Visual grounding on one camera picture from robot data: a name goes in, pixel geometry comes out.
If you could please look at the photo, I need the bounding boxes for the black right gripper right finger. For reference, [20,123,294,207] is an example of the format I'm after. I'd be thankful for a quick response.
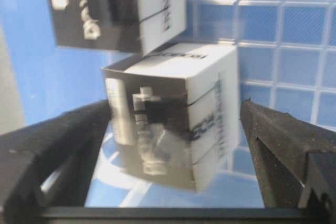
[240,99,335,223]

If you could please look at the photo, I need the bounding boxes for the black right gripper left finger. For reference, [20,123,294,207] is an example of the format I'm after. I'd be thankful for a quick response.
[1,100,111,223]

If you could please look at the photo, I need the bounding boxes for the clear plastic storage case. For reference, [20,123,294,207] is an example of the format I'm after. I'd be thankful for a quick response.
[0,0,336,209]

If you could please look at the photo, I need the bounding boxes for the black box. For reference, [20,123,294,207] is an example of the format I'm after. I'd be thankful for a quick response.
[101,43,240,192]
[49,0,186,55]

